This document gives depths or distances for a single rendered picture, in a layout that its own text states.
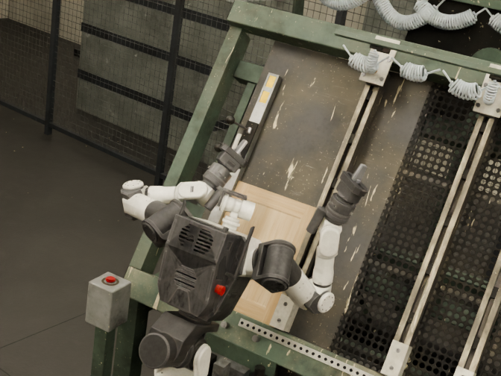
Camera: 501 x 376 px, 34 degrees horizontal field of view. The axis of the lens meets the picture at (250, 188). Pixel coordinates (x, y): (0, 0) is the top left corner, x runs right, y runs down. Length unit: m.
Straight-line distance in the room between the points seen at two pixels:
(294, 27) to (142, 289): 1.23
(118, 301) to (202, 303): 0.66
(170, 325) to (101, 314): 0.59
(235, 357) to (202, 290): 0.63
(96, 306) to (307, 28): 1.38
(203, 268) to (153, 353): 0.31
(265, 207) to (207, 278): 0.73
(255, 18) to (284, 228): 0.89
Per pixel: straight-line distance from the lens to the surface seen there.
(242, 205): 2.76
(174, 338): 2.67
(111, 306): 3.19
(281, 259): 2.64
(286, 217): 3.21
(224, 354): 3.21
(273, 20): 3.43
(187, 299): 2.65
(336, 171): 3.15
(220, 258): 2.58
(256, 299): 3.20
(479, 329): 2.98
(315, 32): 3.34
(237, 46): 3.52
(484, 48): 3.69
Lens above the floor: 2.48
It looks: 21 degrees down
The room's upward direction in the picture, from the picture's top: 9 degrees clockwise
